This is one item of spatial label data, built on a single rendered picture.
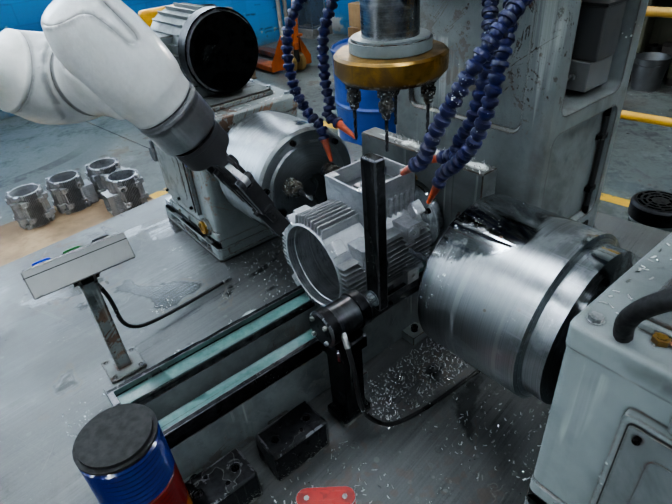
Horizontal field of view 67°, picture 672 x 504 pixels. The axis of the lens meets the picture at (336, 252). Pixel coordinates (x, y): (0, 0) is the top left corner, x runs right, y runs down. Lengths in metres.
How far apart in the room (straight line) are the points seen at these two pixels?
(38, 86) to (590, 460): 0.79
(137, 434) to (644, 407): 0.46
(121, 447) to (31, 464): 0.63
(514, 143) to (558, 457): 0.53
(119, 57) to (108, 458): 0.42
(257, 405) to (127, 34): 0.56
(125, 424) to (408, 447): 0.55
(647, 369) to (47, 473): 0.87
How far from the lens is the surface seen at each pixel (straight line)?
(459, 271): 0.69
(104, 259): 0.96
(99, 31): 0.64
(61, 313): 1.33
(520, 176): 0.98
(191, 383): 0.90
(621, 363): 0.57
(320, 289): 0.94
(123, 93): 0.66
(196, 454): 0.86
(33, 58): 0.75
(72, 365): 1.18
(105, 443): 0.42
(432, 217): 0.97
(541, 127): 0.94
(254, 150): 1.05
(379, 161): 0.67
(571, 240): 0.69
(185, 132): 0.69
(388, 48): 0.79
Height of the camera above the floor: 1.52
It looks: 34 degrees down
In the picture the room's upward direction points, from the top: 5 degrees counter-clockwise
